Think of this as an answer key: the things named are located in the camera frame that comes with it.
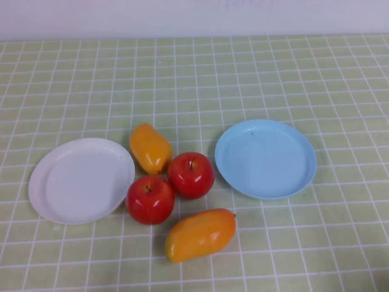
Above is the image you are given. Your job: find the green white-grid tablecloth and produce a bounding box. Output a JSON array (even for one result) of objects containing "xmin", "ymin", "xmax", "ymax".
[{"xmin": 0, "ymin": 33, "xmax": 389, "ymax": 292}]

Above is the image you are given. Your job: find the small yellow-orange mango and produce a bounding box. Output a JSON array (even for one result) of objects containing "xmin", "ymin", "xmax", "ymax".
[{"xmin": 129, "ymin": 122, "xmax": 173, "ymax": 176}]

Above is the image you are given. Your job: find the red apple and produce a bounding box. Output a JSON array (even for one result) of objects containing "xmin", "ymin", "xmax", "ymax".
[
  {"xmin": 125, "ymin": 175, "xmax": 176, "ymax": 226},
  {"xmin": 167, "ymin": 151, "xmax": 216, "ymax": 200}
]

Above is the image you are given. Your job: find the light blue round plate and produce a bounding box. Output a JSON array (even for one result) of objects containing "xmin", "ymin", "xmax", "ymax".
[{"xmin": 214, "ymin": 119, "xmax": 318, "ymax": 201}]

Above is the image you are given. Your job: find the large orange mango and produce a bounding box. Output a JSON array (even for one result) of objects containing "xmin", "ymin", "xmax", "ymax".
[{"xmin": 165, "ymin": 208, "xmax": 237, "ymax": 263}]

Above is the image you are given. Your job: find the white round plate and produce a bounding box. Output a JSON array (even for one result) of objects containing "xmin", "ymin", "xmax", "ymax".
[{"xmin": 28, "ymin": 137, "xmax": 136, "ymax": 225}]

